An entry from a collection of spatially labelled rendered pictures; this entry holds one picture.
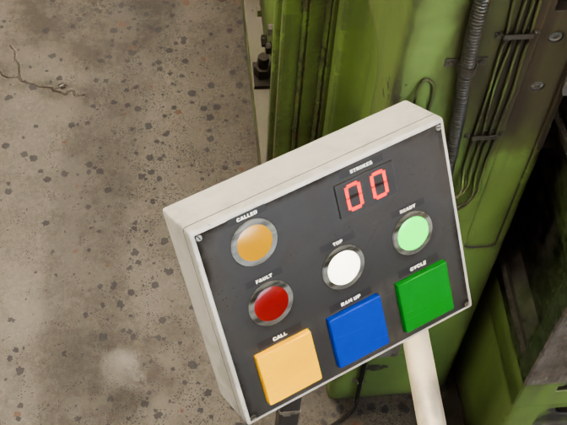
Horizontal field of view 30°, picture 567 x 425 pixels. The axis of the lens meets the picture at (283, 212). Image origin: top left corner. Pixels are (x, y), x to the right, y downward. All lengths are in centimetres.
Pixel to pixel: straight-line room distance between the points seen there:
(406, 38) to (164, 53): 159
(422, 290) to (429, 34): 33
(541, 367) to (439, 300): 54
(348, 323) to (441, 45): 39
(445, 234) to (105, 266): 134
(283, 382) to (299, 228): 20
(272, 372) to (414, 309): 20
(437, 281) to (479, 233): 50
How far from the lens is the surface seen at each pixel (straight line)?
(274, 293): 123
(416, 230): 130
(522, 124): 161
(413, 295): 133
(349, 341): 131
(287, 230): 120
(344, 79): 204
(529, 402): 202
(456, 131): 154
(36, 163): 273
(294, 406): 177
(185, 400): 237
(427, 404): 169
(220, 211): 117
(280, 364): 127
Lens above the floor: 217
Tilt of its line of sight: 56 degrees down
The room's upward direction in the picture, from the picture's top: 5 degrees clockwise
